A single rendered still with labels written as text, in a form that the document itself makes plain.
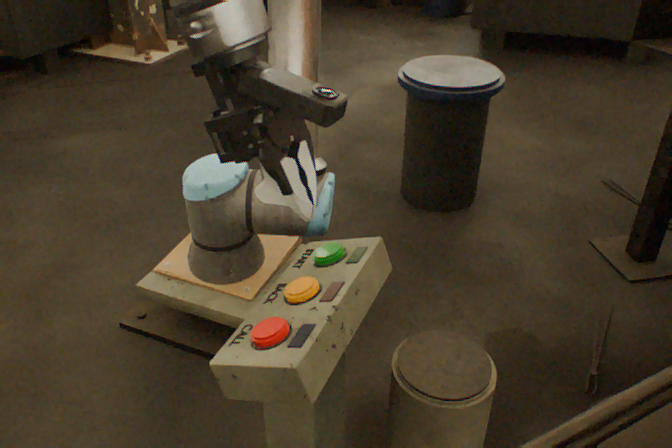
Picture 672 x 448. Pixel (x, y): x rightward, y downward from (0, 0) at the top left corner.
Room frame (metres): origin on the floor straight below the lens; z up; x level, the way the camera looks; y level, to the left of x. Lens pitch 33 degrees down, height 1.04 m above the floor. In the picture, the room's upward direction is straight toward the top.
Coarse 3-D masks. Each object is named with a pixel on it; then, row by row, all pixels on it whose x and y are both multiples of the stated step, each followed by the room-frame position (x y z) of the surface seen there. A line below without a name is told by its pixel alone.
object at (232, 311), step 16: (144, 288) 1.13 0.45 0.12; (160, 288) 1.13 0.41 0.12; (176, 288) 1.13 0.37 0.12; (192, 288) 1.13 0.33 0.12; (176, 304) 1.10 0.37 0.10; (192, 304) 1.08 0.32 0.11; (208, 304) 1.07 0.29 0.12; (224, 304) 1.07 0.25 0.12; (240, 304) 1.07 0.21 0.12; (256, 304) 1.07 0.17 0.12; (224, 320) 1.04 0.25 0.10; (240, 320) 1.02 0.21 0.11
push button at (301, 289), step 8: (296, 280) 0.54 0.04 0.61; (304, 280) 0.54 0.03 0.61; (312, 280) 0.53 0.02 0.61; (288, 288) 0.53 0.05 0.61; (296, 288) 0.53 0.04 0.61; (304, 288) 0.52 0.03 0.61; (312, 288) 0.52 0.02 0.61; (288, 296) 0.52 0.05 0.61; (296, 296) 0.51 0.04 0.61; (304, 296) 0.51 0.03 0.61
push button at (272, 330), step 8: (264, 320) 0.48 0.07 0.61; (272, 320) 0.47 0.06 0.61; (280, 320) 0.47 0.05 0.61; (256, 328) 0.47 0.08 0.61; (264, 328) 0.46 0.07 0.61; (272, 328) 0.46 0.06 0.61; (280, 328) 0.45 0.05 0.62; (288, 328) 0.46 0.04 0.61; (256, 336) 0.45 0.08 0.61; (264, 336) 0.45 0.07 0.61; (272, 336) 0.45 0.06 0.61; (280, 336) 0.45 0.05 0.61; (256, 344) 0.45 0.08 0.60; (264, 344) 0.44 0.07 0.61; (272, 344) 0.44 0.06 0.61
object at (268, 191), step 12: (288, 168) 0.59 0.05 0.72; (264, 180) 0.61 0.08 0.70; (288, 180) 0.59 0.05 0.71; (300, 180) 0.60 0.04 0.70; (264, 192) 0.61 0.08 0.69; (276, 192) 0.60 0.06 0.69; (300, 192) 0.59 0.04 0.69; (288, 204) 0.59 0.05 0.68; (300, 204) 0.59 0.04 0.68; (312, 204) 0.60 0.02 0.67; (300, 216) 0.60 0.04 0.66
